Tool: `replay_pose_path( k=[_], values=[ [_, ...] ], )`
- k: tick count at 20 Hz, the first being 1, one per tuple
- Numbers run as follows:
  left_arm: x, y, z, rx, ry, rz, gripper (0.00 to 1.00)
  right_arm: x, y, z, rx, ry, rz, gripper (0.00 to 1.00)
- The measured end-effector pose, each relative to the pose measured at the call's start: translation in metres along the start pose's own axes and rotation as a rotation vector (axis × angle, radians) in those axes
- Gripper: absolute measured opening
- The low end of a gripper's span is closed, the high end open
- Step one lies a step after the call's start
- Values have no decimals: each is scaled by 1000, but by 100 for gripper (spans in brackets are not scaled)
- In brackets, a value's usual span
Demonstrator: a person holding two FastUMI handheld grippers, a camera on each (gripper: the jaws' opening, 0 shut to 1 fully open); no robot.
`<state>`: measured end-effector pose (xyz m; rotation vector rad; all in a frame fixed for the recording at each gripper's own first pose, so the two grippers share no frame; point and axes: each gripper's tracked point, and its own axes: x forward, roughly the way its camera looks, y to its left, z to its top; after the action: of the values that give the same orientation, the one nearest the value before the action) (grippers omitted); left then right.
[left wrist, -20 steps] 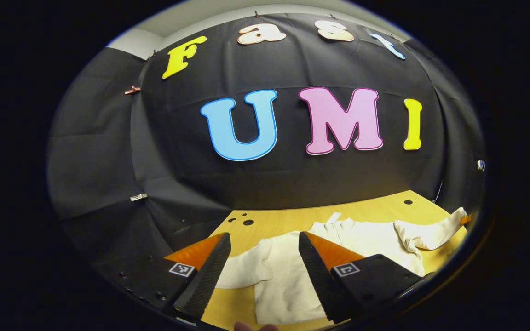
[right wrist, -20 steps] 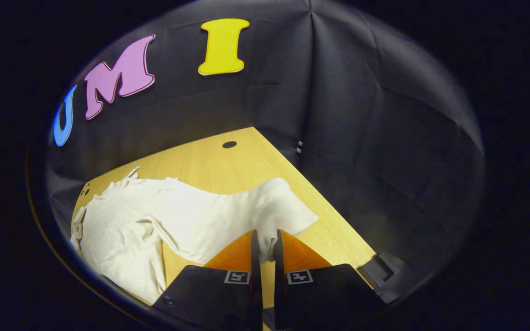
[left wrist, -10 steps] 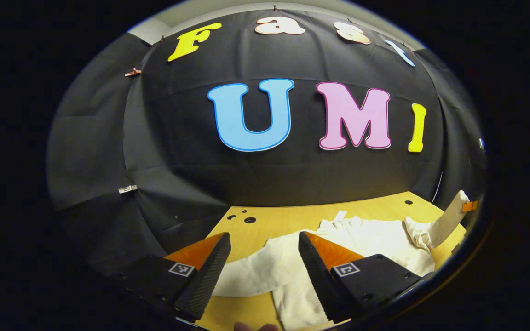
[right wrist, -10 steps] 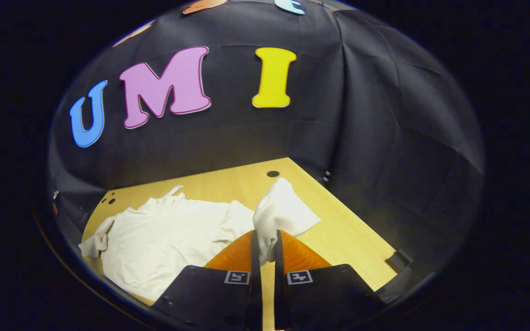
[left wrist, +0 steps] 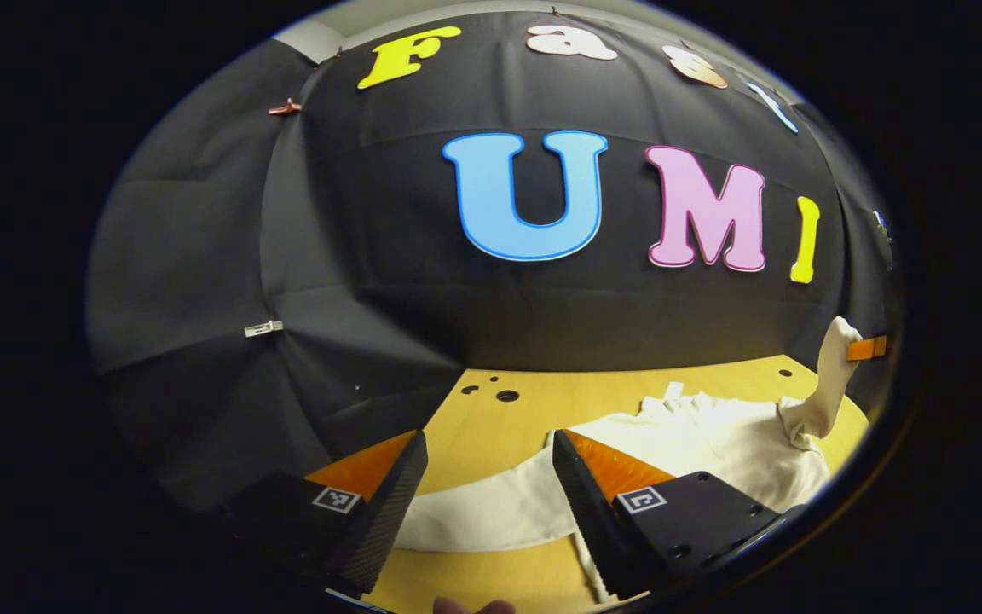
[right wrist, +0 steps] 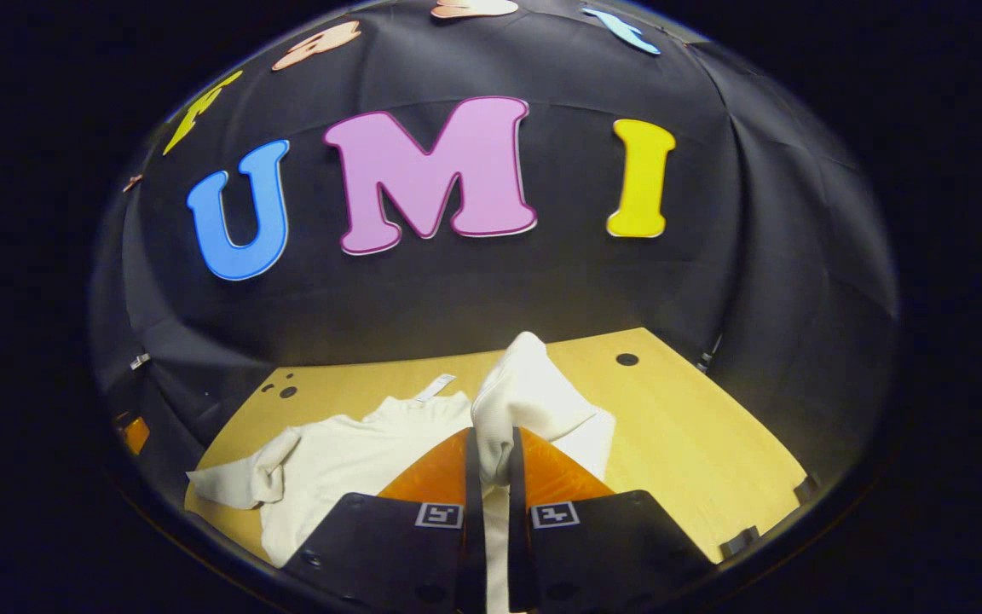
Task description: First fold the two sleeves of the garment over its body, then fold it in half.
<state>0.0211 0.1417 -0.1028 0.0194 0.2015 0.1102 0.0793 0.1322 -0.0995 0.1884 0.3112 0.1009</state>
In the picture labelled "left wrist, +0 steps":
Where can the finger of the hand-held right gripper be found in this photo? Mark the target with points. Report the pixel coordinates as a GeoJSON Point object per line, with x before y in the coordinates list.
{"type": "Point", "coordinates": [868, 348]}

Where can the black backdrop cloth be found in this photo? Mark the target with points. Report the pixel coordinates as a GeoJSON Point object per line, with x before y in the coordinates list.
{"type": "Point", "coordinates": [372, 256]}

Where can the small red clip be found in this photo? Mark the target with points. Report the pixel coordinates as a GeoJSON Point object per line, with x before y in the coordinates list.
{"type": "Point", "coordinates": [285, 108]}

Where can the white zip sweater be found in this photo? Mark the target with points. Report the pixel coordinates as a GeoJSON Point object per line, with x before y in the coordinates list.
{"type": "Point", "coordinates": [713, 435]}

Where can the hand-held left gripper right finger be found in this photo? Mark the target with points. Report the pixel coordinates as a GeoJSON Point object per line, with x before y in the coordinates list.
{"type": "Point", "coordinates": [597, 537]}

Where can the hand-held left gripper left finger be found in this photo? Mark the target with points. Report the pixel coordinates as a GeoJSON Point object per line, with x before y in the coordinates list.
{"type": "Point", "coordinates": [380, 529]}

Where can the small white clip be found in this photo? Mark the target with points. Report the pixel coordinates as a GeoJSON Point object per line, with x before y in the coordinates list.
{"type": "Point", "coordinates": [262, 328]}

